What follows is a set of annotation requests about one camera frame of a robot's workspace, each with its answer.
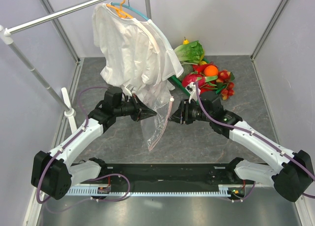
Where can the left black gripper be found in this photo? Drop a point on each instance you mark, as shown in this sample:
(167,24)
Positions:
(141,111)

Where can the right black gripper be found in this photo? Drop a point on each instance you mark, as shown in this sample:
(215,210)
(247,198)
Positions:
(183,116)

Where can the clear pink-dotted zip bag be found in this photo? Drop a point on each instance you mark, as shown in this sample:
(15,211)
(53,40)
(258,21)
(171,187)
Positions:
(160,100)

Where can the green lettuce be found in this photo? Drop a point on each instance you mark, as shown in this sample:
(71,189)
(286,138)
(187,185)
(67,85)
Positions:
(192,52)

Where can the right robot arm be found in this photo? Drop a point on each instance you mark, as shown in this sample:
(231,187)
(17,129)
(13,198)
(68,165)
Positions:
(290,173)

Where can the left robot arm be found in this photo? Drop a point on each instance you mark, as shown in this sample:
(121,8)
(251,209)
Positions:
(54,173)

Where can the green plastic tray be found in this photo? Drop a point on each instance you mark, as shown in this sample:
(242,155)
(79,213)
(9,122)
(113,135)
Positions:
(202,90)

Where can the pink dragon fruit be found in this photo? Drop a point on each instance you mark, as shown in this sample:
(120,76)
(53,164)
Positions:
(203,81)

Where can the green melon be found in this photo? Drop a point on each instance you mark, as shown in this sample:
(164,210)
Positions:
(187,69)

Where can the red pepper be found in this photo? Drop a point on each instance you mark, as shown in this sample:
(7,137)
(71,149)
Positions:
(200,68)

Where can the orange fruit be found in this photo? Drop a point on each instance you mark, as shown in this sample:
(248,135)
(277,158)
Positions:
(211,70)

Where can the red lychee bunch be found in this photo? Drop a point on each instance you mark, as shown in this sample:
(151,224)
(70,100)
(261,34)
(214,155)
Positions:
(225,85)

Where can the white t-shirt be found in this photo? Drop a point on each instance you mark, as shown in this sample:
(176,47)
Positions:
(132,54)

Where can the yellow pear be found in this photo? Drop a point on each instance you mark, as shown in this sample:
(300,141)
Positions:
(185,41)

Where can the orange clothes hanger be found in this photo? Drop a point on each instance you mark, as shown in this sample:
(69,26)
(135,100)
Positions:
(119,10)

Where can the teal clothes hanger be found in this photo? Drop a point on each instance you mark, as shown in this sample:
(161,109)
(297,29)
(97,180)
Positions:
(157,34)

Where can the white metal clothes rack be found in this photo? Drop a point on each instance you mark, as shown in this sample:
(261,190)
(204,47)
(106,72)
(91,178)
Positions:
(25,106)

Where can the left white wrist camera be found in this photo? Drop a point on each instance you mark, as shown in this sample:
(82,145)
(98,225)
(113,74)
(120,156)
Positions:
(130,89)

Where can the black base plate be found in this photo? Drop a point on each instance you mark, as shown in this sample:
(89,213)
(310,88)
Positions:
(174,176)

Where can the light blue cable duct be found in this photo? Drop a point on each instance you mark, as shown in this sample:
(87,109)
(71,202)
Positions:
(89,190)

